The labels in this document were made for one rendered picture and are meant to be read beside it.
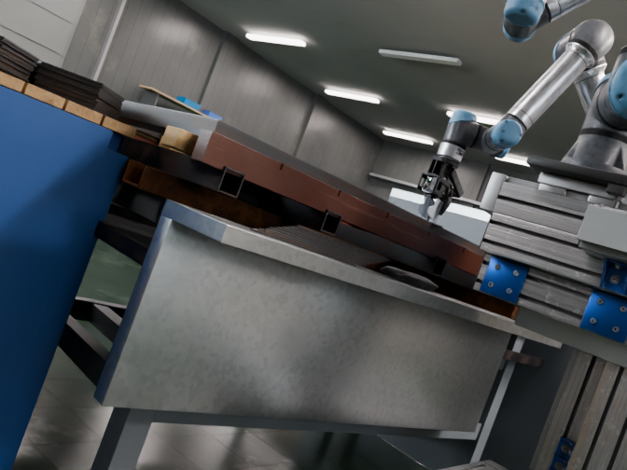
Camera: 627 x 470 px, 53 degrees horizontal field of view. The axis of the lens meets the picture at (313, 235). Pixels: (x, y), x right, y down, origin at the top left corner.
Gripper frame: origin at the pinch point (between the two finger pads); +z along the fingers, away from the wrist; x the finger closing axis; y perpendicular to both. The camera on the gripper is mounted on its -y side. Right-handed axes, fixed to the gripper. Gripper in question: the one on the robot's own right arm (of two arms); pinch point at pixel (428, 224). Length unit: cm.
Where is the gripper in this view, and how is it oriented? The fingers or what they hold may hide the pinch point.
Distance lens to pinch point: 192.9
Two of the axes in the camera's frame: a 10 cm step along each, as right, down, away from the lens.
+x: 6.4, 2.4, -7.3
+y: -6.8, -2.5, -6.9
